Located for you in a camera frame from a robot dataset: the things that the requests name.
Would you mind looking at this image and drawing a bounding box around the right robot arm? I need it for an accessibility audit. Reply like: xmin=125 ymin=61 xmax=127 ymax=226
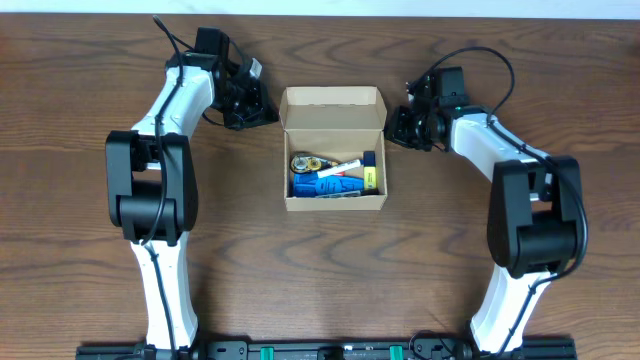
xmin=384 ymin=100 xmax=588 ymax=359

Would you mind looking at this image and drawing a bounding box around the blue whiteboard marker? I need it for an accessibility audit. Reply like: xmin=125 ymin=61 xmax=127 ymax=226
xmin=316 ymin=159 xmax=362 ymax=178

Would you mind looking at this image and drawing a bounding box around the black mounting rail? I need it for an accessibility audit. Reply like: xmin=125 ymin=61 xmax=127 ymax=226
xmin=75 ymin=335 xmax=577 ymax=360

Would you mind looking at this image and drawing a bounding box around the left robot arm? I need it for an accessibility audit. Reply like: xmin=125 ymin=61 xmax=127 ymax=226
xmin=105 ymin=52 xmax=277 ymax=356

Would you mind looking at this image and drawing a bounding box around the black whiteboard marker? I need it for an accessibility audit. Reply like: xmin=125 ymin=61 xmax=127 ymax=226
xmin=315 ymin=190 xmax=362 ymax=199

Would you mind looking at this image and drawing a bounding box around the yellow highlighter pen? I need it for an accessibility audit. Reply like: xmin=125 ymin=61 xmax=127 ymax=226
xmin=363 ymin=151 xmax=377 ymax=191

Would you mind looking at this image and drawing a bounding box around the blue utility knife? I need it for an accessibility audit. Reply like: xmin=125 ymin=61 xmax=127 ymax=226
xmin=292 ymin=174 xmax=364 ymax=198

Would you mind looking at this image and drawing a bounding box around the cardboard box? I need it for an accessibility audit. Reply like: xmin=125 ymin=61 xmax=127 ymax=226
xmin=280 ymin=86 xmax=387 ymax=212

